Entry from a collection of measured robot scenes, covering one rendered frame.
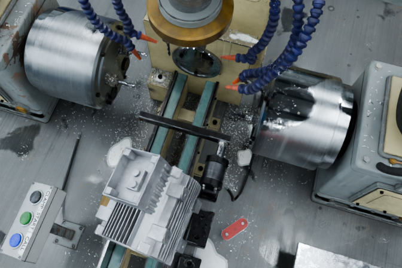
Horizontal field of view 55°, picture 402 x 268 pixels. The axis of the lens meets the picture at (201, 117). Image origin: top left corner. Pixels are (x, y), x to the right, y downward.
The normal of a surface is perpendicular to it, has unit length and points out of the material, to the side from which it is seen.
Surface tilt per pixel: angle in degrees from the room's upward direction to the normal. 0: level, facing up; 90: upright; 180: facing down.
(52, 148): 0
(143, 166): 23
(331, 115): 17
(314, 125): 32
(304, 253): 0
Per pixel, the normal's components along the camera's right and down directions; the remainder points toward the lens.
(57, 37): -0.05, -0.18
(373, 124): 0.02, -0.39
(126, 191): -0.35, -0.50
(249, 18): -0.29, 0.88
